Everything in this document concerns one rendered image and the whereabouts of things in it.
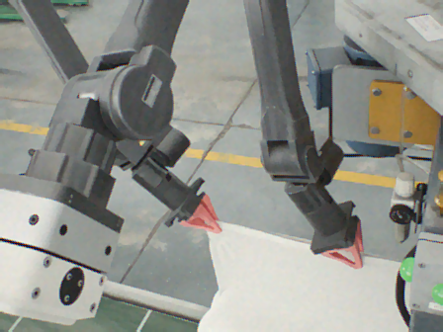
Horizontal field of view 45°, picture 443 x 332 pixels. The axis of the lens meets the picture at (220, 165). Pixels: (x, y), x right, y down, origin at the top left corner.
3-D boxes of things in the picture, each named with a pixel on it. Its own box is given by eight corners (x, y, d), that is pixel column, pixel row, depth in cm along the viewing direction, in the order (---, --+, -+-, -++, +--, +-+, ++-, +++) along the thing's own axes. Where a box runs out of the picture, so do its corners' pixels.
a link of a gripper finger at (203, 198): (234, 215, 106) (198, 185, 104) (221, 242, 101) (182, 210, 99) (217, 228, 110) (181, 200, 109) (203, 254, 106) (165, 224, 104)
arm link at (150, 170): (124, 176, 104) (130, 170, 99) (144, 150, 107) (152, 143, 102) (151, 199, 105) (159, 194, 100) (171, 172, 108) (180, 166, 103)
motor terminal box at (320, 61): (314, 122, 107) (312, 71, 100) (306, 96, 115) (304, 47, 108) (356, 116, 107) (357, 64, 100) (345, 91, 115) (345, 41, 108)
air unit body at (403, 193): (386, 252, 95) (391, 186, 86) (391, 233, 98) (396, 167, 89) (412, 257, 93) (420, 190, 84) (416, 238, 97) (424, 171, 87)
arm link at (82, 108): (43, 139, 55) (73, 139, 52) (76, 54, 58) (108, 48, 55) (109, 174, 62) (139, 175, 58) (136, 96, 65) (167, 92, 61)
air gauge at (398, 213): (388, 223, 90) (389, 207, 88) (390, 216, 92) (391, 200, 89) (411, 227, 89) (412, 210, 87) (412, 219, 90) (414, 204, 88)
